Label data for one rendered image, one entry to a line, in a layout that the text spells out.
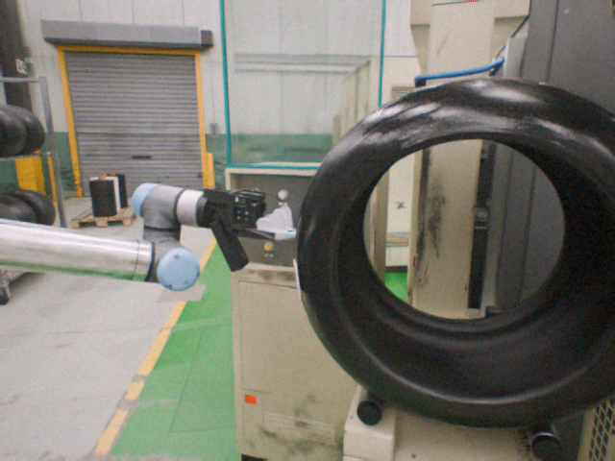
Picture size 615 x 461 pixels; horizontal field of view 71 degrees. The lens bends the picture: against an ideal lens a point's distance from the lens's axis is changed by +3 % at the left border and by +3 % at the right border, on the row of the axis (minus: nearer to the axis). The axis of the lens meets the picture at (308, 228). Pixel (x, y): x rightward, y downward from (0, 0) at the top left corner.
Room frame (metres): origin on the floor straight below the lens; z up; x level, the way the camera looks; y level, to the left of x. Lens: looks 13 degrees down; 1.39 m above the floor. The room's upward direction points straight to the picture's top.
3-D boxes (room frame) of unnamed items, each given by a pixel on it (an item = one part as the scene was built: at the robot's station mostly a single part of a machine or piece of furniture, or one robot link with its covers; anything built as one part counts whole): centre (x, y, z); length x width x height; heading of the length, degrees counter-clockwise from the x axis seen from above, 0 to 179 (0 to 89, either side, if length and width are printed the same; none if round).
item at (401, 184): (4.86, -0.83, 1.05); 1.61 x 0.73 x 2.10; 5
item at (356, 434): (0.83, -0.16, 0.83); 0.36 x 0.09 x 0.06; 164
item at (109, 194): (6.82, 3.25, 0.38); 1.20 x 0.80 x 0.76; 13
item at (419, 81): (1.04, -0.35, 1.51); 0.19 x 0.19 x 0.06; 74
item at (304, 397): (1.63, -0.01, 0.63); 0.56 x 0.41 x 1.27; 74
